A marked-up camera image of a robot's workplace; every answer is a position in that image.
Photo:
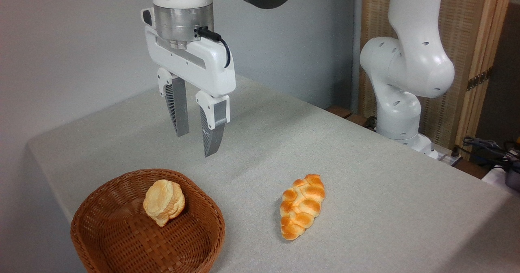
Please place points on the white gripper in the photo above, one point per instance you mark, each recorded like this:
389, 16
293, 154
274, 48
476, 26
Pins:
211, 68

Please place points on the braided golden bread loaf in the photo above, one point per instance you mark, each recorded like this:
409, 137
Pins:
302, 206

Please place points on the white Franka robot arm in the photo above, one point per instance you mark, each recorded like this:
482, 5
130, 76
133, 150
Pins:
408, 63

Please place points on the round pale bread roll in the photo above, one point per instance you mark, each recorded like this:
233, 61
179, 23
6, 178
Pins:
163, 202

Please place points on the brown woven wicker basket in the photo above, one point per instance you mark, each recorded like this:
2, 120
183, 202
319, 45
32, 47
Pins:
122, 240

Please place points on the brown wooden ledge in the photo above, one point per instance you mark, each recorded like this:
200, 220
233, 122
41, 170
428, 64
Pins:
345, 113

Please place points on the grey tablecloth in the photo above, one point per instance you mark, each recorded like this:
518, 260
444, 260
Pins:
365, 191

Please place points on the grey vertical pipe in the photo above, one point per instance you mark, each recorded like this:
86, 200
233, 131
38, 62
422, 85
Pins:
356, 25

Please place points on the white power strip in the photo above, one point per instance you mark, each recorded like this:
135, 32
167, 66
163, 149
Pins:
449, 158

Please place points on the wooden rattan folding screen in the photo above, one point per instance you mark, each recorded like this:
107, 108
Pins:
463, 21

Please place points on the dark round device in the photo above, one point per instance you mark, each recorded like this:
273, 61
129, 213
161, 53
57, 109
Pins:
514, 177

